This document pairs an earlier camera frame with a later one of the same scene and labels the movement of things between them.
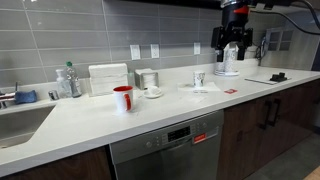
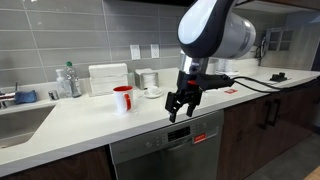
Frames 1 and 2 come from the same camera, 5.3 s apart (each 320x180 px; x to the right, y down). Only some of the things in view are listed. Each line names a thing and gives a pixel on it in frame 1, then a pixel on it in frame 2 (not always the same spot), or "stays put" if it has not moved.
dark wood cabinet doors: x=257 y=132 stays put
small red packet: x=230 y=91 stays put
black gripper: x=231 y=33 to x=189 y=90
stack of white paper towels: x=103 y=78 stays put
